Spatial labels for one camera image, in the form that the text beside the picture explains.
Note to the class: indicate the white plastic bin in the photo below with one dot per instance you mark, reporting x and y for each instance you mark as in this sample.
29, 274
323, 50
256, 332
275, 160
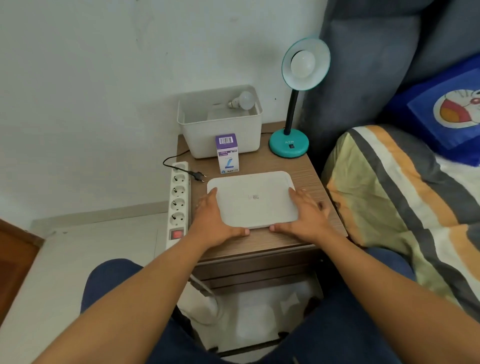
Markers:
221, 131

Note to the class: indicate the teal desk lamp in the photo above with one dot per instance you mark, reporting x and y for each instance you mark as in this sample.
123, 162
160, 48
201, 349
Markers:
288, 144

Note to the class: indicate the black metal bar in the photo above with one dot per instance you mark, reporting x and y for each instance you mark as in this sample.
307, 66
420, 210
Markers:
247, 348

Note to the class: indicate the person's left hand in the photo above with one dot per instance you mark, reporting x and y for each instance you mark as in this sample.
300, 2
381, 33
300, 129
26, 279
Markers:
210, 225

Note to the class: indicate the striped blanket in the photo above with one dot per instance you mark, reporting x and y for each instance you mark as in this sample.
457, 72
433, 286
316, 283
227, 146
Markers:
393, 195

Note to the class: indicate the person's right hand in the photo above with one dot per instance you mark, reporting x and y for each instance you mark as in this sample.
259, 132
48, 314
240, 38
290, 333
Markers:
311, 221

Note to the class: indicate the purple white bulb box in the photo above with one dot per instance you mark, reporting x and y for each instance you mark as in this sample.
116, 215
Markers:
227, 157

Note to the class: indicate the brown wooden door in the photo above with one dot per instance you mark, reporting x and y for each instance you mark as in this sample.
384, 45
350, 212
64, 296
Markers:
17, 262

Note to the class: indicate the person's right forearm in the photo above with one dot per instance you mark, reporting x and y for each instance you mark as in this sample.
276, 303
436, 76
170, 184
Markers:
393, 300

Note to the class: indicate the grey padded headboard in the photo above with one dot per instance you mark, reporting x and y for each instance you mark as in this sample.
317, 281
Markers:
360, 75

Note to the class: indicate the white loose light bulb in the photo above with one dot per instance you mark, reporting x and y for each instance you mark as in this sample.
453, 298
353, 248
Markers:
243, 100

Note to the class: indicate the person's left forearm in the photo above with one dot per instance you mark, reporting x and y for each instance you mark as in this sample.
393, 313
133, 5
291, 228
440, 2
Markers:
138, 296

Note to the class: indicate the wooden bedside table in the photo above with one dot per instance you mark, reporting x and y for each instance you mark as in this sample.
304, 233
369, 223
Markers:
262, 258

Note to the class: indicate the white square tray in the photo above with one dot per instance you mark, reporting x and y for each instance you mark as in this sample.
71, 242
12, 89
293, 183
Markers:
253, 197

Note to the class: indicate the person's left thumb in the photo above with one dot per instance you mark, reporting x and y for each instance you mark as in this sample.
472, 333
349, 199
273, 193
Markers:
238, 232

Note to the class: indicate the blue cartoon pillow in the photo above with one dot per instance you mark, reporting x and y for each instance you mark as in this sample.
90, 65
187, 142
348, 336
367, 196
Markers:
420, 108

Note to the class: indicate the white power strip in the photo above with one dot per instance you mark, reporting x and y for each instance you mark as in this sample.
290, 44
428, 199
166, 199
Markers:
179, 202

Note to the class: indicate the person's blue trousers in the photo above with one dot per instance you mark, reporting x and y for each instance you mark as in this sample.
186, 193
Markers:
112, 279

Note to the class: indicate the person's right thumb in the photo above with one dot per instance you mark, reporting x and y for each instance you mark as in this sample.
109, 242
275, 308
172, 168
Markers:
280, 227

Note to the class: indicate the white bulb in lamp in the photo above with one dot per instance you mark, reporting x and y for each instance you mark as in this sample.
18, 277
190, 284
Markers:
303, 63

